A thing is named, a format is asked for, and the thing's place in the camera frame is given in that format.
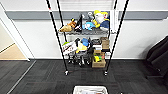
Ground brown plush toy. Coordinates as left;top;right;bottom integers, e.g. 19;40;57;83
59;18;78;33

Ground brown cardboard box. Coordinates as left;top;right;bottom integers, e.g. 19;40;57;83
91;49;107;69

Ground black triangular bag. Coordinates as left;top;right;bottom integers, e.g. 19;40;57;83
75;13;84;33

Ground pale woven basket dark spots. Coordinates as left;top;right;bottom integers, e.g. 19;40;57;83
72;85;109;94

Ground yellow-green item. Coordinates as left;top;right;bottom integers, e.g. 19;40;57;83
93;54;103;63

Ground tall white box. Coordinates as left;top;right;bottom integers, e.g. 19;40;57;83
109;9;118;33

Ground small brown box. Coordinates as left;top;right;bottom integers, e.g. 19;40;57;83
100;36;111;50

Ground black chair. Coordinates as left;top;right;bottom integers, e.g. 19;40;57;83
144;34;168;79

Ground white printed bag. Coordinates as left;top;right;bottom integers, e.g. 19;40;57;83
62;40;79;56

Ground grey small toy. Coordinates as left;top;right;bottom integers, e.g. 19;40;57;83
86;11;95;22

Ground black wire shelf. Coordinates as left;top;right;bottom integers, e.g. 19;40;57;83
45;0;130;76

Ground black white box stack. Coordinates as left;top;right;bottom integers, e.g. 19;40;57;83
90;38;103;51

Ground blue round item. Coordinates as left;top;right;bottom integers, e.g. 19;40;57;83
81;37;91;47

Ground white printed book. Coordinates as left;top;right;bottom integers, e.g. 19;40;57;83
79;88;103;94

